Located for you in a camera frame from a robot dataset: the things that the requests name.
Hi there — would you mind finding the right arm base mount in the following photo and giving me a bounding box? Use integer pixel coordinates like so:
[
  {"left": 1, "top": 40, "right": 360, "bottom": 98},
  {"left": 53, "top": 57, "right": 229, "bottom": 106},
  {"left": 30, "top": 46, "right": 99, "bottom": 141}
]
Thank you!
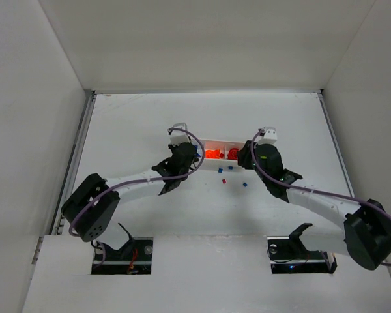
[{"left": 267, "top": 223, "right": 338, "bottom": 275}]

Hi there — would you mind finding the white three-compartment tray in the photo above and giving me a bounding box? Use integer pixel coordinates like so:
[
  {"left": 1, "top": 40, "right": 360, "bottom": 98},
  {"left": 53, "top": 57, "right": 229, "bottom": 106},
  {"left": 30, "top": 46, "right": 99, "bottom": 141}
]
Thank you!
[{"left": 201, "top": 139, "right": 244, "bottom": 171}]

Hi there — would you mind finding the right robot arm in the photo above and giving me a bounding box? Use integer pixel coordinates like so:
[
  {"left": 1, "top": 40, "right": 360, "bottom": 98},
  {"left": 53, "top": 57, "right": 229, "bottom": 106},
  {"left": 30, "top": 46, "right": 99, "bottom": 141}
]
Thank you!
[{"left": 237, "top": 140, "right": 391, "bottom": 271}]

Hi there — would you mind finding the orange spiral lego piece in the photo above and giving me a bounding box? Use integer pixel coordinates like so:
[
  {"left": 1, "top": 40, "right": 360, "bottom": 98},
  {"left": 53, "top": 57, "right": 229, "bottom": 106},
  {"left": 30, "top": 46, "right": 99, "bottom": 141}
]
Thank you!
[{"left": 205, "top": 150, "right": 216, "bottom": 158}]

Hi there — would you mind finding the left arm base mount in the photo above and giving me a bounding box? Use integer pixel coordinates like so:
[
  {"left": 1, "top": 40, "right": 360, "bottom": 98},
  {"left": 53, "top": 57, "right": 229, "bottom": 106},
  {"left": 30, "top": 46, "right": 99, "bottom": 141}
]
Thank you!
[{"left": 91, "top": 223, "right": 154, "bottom": 275}]

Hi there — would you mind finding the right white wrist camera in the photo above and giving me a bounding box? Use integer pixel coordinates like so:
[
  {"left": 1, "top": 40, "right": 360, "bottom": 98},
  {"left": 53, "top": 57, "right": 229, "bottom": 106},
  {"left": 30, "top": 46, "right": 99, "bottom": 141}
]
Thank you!
[{"left": 257, "top": 127, "right": 278, "bottom": 145}]

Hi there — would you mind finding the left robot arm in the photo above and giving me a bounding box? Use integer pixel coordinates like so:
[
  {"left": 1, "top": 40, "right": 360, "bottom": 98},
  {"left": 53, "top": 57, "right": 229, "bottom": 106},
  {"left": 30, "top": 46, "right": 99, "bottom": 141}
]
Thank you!
[{"left": 61, "top": 143, "right": 198, "bottom": 251}]

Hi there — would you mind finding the orange spiral piece in tray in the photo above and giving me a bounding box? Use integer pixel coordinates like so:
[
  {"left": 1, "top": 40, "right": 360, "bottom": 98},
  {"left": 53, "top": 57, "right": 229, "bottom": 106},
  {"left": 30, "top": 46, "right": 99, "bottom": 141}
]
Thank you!
[{"left": 214, "top": 149, "right": 225, "bottom": 159}]

